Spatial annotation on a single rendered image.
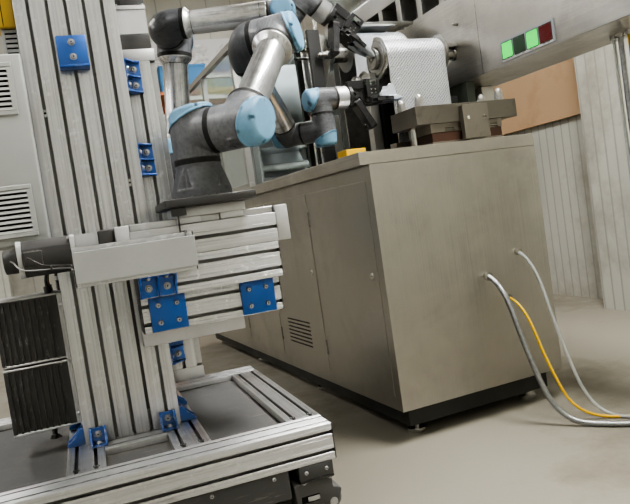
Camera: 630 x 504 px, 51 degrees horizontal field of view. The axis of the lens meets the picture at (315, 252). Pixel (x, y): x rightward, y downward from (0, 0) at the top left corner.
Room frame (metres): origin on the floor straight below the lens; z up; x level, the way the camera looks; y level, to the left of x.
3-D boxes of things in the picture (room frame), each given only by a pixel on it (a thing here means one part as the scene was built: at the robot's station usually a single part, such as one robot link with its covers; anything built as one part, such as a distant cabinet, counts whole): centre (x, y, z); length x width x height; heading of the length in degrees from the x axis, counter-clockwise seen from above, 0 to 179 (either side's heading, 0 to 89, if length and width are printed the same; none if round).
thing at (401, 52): (2.57, -0.38, 1.16); 0.39 x 0.23 x 0.51; 23
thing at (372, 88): (2.30, -0.24, 1.12); 0.12 x 0.08 x 0.09; 113
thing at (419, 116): (2.29, -0.53, 1.00); 0.40 x 0.16 x 0.06; 113
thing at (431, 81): (2.39, -0.45, 1.11); 0.23 x 0.01 x 0.18; 113
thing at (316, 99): (2.24, -0.09, 1.11); 0.11 x 0.08 x 0.09; 113
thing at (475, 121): (2.21, -0.58, 0.96); 0.10 x 0.03 x 0.11; 113
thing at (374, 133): (2.41, -0.27, 1.05); 0.06 x 0.05 x 0.31; 113
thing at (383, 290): (3.29, 0.00, 0.43); 2.52 x 0.64 x 0.86; 23
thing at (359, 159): (3.28, 0.01, 0.88); 2.52 x 0.66 x 0.04; 23
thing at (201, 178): (1.71, 0.26, 0.87); 0.15 x 0.15 x 0.10
